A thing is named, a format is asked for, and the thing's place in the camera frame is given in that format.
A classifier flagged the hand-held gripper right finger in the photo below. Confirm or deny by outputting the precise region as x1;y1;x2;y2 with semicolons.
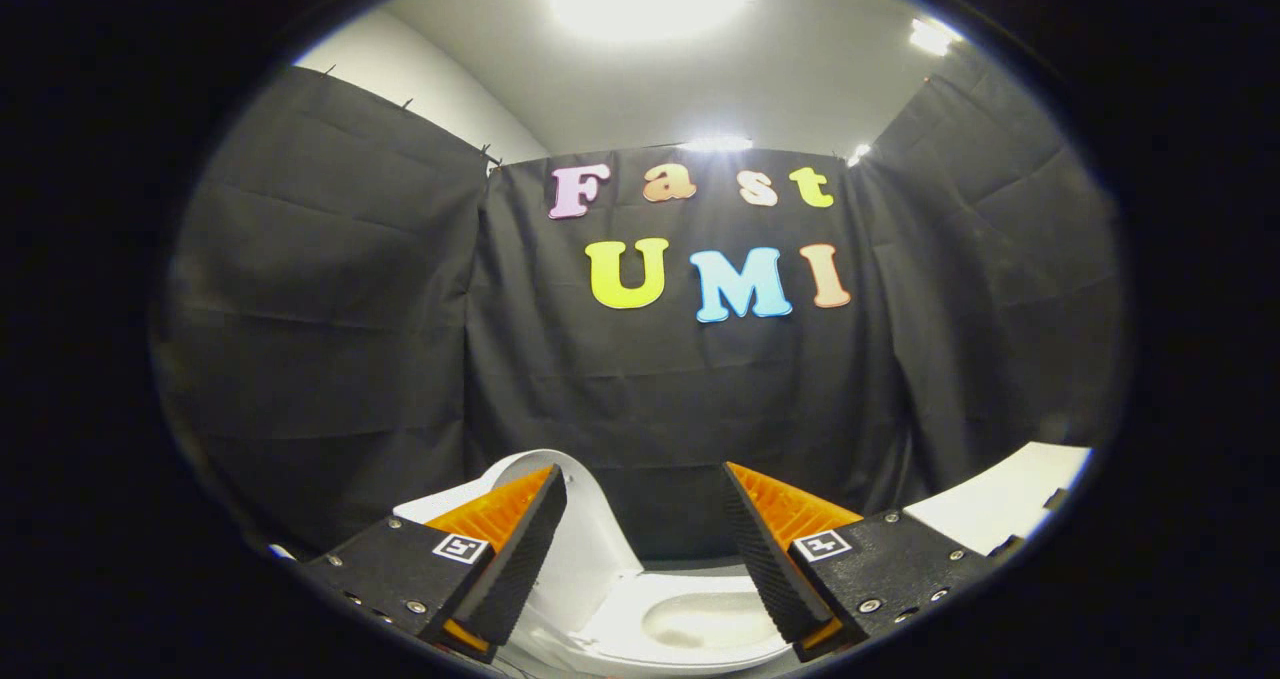
720;461;993;663

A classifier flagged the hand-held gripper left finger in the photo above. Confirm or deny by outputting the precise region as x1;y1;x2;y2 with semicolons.
300;464;569;665

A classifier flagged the white toilet tank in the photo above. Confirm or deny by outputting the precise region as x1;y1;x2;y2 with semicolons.
392;487;501;526

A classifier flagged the white toilet seat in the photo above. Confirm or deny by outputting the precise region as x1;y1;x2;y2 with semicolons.
575;571;793;674

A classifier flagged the black backdrop cloth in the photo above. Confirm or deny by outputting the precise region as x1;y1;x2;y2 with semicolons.
150;44;1131;560

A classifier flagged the small square ceiling light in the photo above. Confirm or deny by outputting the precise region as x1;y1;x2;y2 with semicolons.
908;17;963;58

